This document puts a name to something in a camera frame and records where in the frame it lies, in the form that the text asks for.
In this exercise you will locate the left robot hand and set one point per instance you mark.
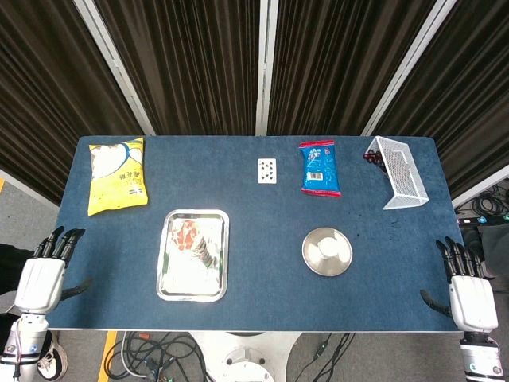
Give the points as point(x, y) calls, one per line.
point(40, 278)

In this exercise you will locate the green red-lidded chip can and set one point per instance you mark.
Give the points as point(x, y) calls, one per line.
point(191, 242)

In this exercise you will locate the person grey trousers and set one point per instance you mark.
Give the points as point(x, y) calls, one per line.
point(499, 246)

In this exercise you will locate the rectangular steel tray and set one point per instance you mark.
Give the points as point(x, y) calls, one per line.
point(191, 284)

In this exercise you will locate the blue snack packet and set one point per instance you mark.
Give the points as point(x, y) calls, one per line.
point(320, 171)

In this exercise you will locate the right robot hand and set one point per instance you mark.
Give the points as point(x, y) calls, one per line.
point(473, 298)

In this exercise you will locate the person black trousers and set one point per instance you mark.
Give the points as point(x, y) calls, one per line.
point(14, 266)

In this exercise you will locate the playing card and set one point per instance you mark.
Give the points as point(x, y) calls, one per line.
point(266, 171)

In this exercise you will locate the round steel plate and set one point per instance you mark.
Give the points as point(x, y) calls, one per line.
point(312, 260)

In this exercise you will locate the black power strip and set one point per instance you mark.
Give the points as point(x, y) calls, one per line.
point(477, 220)

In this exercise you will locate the blue felt table cover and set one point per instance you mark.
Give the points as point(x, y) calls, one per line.
point(270, 246)

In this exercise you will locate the yellow snack bag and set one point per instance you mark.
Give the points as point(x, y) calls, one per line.
point(117, 187)

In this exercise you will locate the white sneaker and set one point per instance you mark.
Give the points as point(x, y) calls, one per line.
point(51, 360)

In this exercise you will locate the white partition frame post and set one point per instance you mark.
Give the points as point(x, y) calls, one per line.
point(405, 67)
point(265, 63)
point(28, 187)
point(481, 185)
point(115, 63)

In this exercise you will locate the yellow floor tape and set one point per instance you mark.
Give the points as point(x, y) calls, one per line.
point(108, 354)

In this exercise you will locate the dark brown pleated curtain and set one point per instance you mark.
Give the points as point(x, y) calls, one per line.
point(338, 63)
point(469, 99)
point(40, 99)
point(191, 63)

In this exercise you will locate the dark red grape bunch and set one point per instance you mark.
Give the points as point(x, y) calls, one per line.
point(371, 158)

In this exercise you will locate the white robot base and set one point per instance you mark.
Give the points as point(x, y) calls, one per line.
point(246, 358)

